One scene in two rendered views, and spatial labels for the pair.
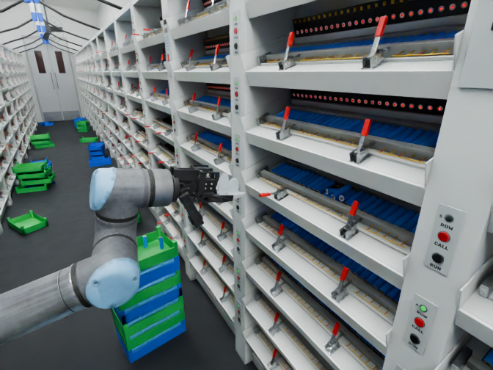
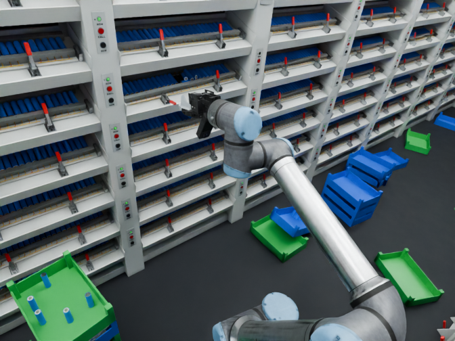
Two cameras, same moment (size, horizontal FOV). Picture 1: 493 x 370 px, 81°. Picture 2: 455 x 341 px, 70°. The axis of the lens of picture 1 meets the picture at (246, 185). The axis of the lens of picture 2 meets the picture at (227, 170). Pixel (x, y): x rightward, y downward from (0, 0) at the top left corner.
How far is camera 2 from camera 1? 1.38 m
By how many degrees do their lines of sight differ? 85
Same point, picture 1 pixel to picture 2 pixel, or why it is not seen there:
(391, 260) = (237, 85)
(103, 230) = (254, 148)
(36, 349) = not seen: outside the picture
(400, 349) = not seen: hidden behind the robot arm
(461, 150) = (261, 26)
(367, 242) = (225, 86)
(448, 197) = (258, 45)
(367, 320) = not seen: hidden behind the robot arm
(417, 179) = (246, 44)
